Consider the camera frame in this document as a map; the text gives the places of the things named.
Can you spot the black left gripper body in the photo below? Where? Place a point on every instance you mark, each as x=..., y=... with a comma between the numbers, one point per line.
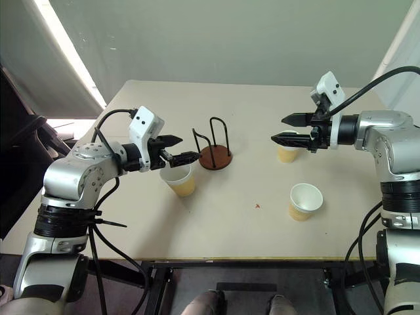
x=157, y=154

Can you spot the black flat plate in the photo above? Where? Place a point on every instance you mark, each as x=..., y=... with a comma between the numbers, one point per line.
x=246, y=287

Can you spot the black zip tie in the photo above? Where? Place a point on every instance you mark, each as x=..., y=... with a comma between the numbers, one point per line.
x=108, y=223

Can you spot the black chair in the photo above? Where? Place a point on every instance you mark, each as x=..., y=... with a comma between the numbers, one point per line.
x=16, y=147

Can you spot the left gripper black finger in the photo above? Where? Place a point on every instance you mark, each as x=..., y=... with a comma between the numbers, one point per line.
x=183, y=158
x=172, y=140

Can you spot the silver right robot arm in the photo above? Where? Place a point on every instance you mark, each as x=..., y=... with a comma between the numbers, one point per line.
x=393, y=138

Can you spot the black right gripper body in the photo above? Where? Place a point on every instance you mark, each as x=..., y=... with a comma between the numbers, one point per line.
x=321, y=131

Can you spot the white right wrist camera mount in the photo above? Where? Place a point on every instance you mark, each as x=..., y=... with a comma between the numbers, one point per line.
x=331, y=85

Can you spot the black metal table frame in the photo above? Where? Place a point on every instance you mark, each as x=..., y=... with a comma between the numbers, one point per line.
x=160, y=285

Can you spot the yellow paper cup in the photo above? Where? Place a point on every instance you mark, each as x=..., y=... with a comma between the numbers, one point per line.
x=184, y=188
x=288, y=155
x=305, y=198

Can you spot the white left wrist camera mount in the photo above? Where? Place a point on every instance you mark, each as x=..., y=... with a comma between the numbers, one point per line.
x=142, y=123

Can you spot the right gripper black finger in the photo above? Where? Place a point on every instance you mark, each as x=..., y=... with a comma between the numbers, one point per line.
x=300, y=119
x=292, y=139

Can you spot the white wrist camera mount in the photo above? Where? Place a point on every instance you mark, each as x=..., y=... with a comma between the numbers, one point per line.
x=142, y=123
x=331, y=85

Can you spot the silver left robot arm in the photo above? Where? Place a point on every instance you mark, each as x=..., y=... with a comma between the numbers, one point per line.
x=65, y=174

